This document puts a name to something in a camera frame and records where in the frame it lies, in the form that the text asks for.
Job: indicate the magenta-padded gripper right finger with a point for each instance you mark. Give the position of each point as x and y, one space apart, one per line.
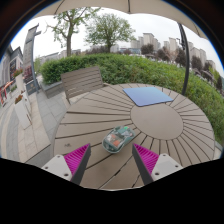
148 160

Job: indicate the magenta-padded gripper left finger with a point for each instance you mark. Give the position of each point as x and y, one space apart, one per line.
76 160

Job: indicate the transparent computer mouse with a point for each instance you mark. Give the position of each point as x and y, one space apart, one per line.
117 139

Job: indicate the blue mouse pad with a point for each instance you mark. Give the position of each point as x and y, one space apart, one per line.
148 96

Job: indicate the white flower planter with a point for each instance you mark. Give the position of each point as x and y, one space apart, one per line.
21 111
18 78

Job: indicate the grey slatted chair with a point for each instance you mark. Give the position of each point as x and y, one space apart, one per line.
81 81

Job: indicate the green hedge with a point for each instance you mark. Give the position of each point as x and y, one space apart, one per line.
140 70

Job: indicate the dark curved parasol pole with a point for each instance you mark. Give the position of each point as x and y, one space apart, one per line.
186 60

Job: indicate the tall grey sign pillar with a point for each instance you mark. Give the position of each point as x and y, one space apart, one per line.
30 50

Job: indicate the group of distant buildings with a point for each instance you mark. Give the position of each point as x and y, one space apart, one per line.
148 40

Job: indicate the thin-crowned tree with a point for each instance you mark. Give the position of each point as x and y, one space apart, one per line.
69 30

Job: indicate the round-crowned tree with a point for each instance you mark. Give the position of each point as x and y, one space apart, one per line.
108 30

